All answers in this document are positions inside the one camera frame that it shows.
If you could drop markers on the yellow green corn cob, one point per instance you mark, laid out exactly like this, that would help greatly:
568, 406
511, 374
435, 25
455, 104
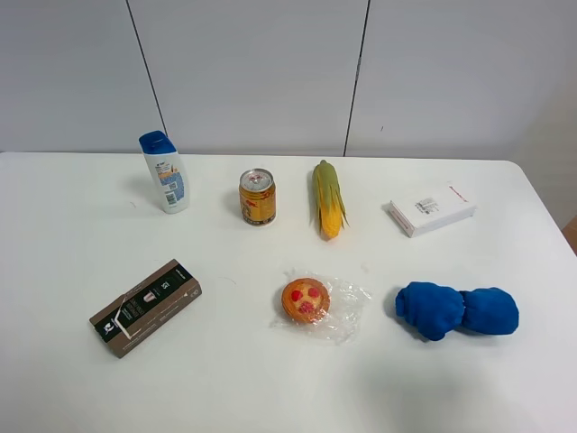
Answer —
329, 206

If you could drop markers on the gold drink can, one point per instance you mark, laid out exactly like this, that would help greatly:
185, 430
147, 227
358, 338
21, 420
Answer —
257, 191

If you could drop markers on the fruit tart in plastic wrap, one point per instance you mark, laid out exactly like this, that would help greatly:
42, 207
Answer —
323, 307

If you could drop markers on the white cardboard box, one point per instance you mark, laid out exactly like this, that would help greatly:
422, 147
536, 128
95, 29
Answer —
426, 210

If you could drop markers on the white blue shampoo bottle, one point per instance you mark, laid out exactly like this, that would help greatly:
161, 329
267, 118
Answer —
167, 171

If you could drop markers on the blue cloth bundle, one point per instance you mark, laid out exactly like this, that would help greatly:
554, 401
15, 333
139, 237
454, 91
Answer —
436, 310

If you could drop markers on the brown black carton box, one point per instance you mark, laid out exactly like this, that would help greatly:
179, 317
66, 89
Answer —
142, 310

